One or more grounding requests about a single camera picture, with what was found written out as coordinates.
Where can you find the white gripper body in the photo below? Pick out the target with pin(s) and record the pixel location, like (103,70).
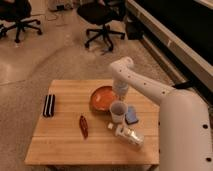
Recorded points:
(120,88)

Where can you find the orange ceramic bowl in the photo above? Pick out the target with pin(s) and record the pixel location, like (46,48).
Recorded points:
(101,98)

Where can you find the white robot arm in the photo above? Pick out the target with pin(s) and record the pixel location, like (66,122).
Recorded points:
(185,141)

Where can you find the translucent plastic cup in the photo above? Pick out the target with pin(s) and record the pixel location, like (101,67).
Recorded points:
(118,109)

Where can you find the blue sponge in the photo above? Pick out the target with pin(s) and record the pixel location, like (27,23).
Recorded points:
(130,116)

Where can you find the small white cube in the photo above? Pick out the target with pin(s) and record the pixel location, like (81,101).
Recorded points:
(110,126)

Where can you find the clear plastic wrapped package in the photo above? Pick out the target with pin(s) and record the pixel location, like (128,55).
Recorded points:
(129,135)

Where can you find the wooden table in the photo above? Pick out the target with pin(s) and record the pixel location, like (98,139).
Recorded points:
(59,141)

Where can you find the red brown chili pepper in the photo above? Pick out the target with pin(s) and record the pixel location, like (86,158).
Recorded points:
(83,126)

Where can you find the black office chair centre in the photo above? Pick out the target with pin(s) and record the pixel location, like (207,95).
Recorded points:
(101,13)

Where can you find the black office chair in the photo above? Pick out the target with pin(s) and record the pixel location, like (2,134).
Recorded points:
(101,13)
(18,12)

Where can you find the black office chair left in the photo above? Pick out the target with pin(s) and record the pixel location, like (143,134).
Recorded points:
(18,12)

